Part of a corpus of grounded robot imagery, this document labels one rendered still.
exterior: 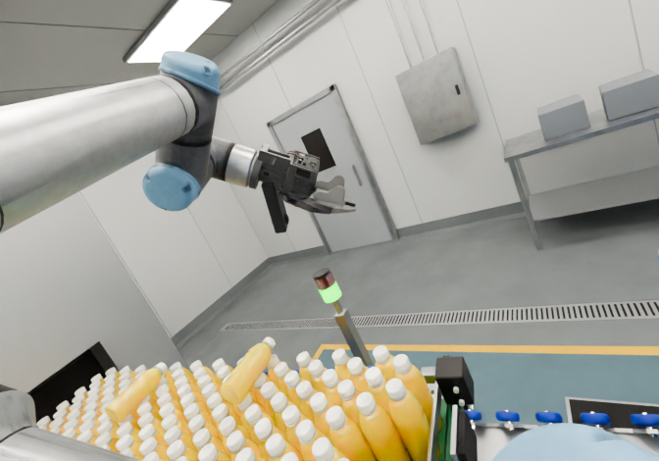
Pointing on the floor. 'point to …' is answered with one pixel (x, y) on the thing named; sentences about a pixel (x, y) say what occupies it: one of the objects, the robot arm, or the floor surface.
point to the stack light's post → (353, 337)
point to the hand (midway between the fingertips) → (348, 208)
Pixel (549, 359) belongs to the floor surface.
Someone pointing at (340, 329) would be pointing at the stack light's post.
